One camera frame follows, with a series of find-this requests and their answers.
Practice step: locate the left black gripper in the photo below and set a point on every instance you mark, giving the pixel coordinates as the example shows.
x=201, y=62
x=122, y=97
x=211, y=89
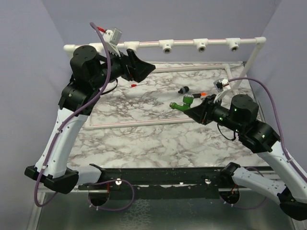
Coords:
x=134, y=68

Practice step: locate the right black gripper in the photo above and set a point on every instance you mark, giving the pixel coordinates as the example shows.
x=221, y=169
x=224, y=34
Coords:
x=201, y=113

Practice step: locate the green plastic water faucet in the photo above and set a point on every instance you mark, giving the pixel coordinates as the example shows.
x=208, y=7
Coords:
x=186, y=103

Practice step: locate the white PVC pipe rack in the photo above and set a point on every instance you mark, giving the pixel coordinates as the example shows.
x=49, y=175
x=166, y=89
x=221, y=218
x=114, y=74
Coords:
x=166, y=45

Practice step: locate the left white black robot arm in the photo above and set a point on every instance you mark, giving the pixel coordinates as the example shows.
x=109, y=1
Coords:
x=89, y=74

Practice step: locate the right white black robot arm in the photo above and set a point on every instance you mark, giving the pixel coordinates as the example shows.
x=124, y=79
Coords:
x=291, y=192

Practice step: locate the orange black marker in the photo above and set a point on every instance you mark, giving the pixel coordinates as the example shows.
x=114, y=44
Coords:
x=199, y=95

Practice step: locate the red capped white pen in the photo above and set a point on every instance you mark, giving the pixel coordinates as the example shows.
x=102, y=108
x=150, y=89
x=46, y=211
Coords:
x=138, y=84

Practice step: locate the black grey faucet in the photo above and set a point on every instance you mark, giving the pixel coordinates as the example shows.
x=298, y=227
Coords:
x=183, y=90

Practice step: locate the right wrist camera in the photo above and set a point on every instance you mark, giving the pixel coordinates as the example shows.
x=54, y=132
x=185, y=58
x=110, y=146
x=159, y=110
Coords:
x=223, y=87

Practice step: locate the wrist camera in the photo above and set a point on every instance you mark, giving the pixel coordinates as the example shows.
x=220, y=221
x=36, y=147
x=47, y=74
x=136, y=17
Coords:
x=112, y=38
x=223, y=87

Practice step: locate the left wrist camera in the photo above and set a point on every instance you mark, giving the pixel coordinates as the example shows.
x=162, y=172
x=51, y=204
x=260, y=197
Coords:
x=112, y=38

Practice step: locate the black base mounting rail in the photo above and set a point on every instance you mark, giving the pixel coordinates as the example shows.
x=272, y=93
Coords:
x=164, y=183

